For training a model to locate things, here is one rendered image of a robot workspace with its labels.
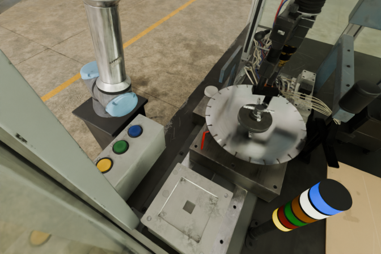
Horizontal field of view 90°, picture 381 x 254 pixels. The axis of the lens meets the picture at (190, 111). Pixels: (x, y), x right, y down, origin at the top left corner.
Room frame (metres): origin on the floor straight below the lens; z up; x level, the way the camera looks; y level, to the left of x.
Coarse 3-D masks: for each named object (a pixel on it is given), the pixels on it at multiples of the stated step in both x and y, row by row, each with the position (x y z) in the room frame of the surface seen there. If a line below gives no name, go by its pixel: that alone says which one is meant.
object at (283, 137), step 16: (224, 96) 0.49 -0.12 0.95; (240, 96) 0.50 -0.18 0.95; (256, 96) 0.50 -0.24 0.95; (208, 112) 0.41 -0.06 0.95; (224, 112) 0.41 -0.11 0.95; (288, 112) 0.43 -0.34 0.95; (208, 128) 0.35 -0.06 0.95; (224, 128) 0.35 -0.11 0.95; (240, 128) 0.35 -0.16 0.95; (272, 128) 0.36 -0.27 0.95; (288, 128) 0.36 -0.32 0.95; (304, 128) 0.37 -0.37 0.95; (240, 144) 0.29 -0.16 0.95; (256, 144) 0.30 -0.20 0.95; (272, 144) 0.30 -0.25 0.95; (288, 144) 0.30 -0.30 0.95; (304, 144) 0.31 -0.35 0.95; (256, 160) 0.24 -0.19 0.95; (272, 160) 0.25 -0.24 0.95; (288, 160) 0.25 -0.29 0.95
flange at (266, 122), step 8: (248, 104) 0.45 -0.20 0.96; (240, 112) 0.41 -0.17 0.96; (248, 112) 0.41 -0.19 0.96; (264, 112) 0.42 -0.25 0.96; (240, 120) 0.38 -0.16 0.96; (248, 120) 0.38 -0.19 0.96; (256, 120) 0.38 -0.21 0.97; (264, 120) 0.38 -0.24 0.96; (272, 120) 0.39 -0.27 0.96; (248, 128) 0.35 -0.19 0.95; (256, 128) 0.35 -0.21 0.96; (264, 128) 0.35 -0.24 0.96
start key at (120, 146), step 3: (117, 141) 0.30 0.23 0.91; (120, 141) 0.30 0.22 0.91; (123, 141) 0.30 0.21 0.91; (117, 144) 0.29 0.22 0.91; (120, 144) 0.29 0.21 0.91; (123, 144) 0.29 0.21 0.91; (126, 144) 0.30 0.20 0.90; (114, 147) 0.28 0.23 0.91; (117, 147) 0.28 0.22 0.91; (120, 147) 0.28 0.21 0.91; (123, 147) 0.28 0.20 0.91; (126, 147) 0.29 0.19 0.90; (117, 150) 0.27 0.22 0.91; (120, 150) 0.27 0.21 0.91; (123, 150) 0.27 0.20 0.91
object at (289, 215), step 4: (288, 204) 0.11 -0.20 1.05; (284, 208) 0.10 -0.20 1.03; (288, 208) 0.10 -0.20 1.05; (284, 212) 0.10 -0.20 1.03; (288, 212) 0.09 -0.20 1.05; (292, 212) 0.09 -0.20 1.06; (288, 216) 0.09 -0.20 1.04; (292, 216) 0.09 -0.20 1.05; (288, 220) 0.08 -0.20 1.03; (292, 220) 0.08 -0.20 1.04; (296, 220) 0.08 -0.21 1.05; (296, 224) 0.08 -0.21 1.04; (300, 224) 0.07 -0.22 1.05; (304, 224) 0.07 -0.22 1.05
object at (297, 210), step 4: (292, 200) 0.11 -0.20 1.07; (296, 200) 0.11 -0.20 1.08; (292, 204) 0.10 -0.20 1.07; (296, 204) 0.10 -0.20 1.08; (292, 208) 0.10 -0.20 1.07; (296, 208) 0.09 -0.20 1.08; (300, 208) 0.09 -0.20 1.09; (296, 212) 0.09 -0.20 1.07; (300, 212) 0.09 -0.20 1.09; (296, 216) 0.08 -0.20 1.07; (300, 216) 0.08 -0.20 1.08; (304, 216) 0.08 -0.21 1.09; (308, 216) 0.08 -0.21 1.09; (300, 220) 0.08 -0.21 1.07; (304, 220) 0.08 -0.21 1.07; (308, 220) 0.07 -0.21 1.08; (312, 220) 0.07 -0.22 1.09; (316, 220) 0.07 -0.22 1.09
